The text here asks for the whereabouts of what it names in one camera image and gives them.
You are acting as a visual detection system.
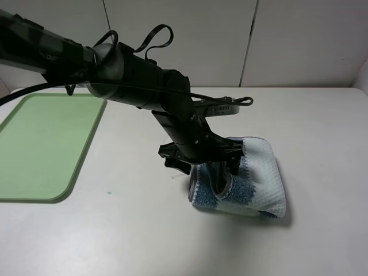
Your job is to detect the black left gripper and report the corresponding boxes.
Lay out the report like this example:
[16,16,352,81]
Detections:
[152,111,244,175]

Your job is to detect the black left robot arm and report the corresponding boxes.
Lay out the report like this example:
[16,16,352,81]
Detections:
[1,11,253,174]

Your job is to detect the black left camera cable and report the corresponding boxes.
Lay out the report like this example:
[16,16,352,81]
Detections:
[0,25,254,107]

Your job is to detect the green plastic tray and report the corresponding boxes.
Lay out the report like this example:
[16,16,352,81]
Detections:
[1,93,107,204]

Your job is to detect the blue white striped towel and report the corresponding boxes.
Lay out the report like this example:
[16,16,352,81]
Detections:
[188,137,286,218]

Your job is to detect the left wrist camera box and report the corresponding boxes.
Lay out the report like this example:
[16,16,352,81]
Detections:
[193,100,240,117]

